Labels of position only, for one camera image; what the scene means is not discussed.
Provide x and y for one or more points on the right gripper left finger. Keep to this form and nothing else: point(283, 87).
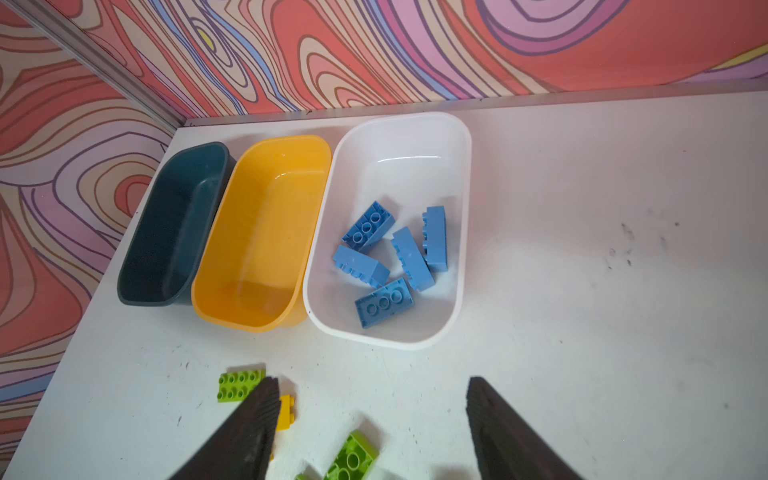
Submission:
point(242, 445)

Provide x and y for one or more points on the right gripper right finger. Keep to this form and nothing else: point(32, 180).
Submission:
point(505, 446)

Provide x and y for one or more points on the blue lego brick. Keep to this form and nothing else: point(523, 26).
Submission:
point(414, 265)
point(391, 299)
point(369, 229)
point(434, 238)

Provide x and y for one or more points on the blue lego brick lone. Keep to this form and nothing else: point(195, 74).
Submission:
point(360, 266)

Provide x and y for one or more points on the yellow lego brick top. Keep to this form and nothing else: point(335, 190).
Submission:
point(286, 417)

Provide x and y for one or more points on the green lego plate left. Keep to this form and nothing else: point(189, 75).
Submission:
point(236, 386)

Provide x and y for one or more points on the green lego brick centre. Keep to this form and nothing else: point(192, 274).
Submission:
point(355, 460)

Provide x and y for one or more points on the yellow plastic bin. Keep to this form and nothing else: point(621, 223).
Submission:
point(251, 274)

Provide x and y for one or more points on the dark teal plastic bin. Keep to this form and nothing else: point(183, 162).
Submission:
point(169, 240)

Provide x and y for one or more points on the white plastic bin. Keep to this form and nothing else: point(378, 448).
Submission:
point(407, 164)

